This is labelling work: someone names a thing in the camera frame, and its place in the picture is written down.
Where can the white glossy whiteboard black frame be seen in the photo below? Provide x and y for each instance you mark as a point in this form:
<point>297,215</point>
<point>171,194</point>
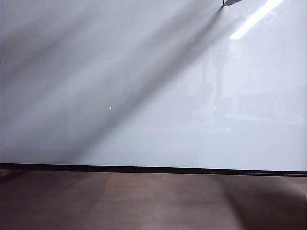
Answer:
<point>144,95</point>

